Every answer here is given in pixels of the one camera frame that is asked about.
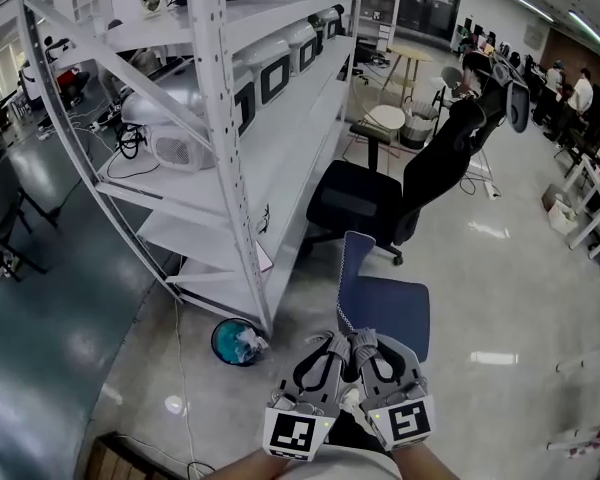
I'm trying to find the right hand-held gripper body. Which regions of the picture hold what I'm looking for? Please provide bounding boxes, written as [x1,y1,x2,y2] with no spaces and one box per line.
[357,335,439,453]

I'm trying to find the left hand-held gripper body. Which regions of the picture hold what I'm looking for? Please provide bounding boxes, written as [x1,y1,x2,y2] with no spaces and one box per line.
[263,335,354,465]

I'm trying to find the blue fabric chair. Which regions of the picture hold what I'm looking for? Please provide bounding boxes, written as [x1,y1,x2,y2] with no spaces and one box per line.
[335,230,431,364]

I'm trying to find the person's left forearm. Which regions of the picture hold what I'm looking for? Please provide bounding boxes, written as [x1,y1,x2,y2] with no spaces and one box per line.
[198,448,301,480]

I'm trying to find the person's right forearm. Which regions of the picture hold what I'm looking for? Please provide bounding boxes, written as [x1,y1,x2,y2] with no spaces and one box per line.
[388,443,459,480]

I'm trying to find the black office chair grey headrest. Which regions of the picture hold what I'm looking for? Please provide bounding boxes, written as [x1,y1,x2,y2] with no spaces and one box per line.
[305,50,531,268]

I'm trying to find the grey shell chair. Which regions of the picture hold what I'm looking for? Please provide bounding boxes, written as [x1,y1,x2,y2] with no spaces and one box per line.
[432,65,466,109]

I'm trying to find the grey side chair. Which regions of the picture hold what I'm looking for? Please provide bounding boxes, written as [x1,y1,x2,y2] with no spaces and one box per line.
[0,155,60,283]

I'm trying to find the person's black trousers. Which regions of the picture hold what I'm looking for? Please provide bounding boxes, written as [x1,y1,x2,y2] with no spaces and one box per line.
[327,407,381,450]

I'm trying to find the person's white shirt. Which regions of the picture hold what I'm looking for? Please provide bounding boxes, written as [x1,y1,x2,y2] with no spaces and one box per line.
[278,443,399,480]

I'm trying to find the blue plastic bucket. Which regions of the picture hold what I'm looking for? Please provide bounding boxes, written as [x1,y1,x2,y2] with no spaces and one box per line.
[210,317,272,368]

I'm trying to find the pink white tablet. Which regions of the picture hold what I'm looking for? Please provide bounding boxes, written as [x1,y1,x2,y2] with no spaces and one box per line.
[253,239,275,274]

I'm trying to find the wooden crate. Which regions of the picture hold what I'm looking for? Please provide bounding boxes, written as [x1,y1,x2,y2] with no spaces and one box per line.
[83,431,186,480]

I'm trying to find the white clothes drying rack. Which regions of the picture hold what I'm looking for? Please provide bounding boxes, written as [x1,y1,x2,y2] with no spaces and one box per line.
[547,340,600,453]

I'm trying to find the white metal shelving rack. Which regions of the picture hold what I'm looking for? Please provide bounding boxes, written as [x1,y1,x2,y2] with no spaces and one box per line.
[15,0,364,337]

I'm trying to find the white power strip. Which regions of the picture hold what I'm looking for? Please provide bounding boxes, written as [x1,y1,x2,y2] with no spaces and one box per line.
[458,176,502,200]

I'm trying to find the white ribbed basket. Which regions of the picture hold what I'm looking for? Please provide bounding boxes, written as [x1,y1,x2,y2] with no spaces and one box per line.
[398,101,440,150]

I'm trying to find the round white stool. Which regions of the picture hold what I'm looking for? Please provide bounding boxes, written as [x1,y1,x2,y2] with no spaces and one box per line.
[362,103,407,137]

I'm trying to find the cardboard box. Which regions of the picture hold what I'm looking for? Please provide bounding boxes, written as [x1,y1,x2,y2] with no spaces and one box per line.
[540,182,580,233]

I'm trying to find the white desk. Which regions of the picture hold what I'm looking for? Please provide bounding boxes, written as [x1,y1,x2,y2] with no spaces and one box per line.
[562,135,600,275]

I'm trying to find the large white device black square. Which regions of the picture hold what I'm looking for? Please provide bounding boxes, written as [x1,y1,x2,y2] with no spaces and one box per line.
[232,37,292,138]

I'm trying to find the round wooden high table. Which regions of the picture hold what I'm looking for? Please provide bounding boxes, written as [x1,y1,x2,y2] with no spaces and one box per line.
[384,46,435,102]

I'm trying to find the medium white device black square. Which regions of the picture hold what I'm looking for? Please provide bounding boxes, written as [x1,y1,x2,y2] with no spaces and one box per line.
[283,20,322,77]

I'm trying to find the small white device black square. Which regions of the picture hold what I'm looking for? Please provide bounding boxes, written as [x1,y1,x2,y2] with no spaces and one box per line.
[307,7,346,44]

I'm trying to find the white small shelf unit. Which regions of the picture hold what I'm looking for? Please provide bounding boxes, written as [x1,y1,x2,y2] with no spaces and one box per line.
[358,0,397,52]

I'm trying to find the black cabinet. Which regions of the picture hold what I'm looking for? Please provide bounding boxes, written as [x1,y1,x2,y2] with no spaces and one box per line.
[396,0,465,45]

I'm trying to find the short ceiling light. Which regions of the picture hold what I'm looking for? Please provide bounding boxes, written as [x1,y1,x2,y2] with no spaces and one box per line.
[510,0,555,23]

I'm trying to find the long ceiling light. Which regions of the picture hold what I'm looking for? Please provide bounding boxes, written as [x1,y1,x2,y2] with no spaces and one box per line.
[567,9,600,58]

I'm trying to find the white cube organizer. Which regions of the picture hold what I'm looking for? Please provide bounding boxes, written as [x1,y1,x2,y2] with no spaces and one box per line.
[71,0,115,25]

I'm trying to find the white floor cable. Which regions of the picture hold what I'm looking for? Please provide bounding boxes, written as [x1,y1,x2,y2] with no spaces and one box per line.
[172,295,216,480]

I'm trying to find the coiled black cable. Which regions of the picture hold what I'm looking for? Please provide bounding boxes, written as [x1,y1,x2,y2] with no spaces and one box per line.
[117,123,149,162]

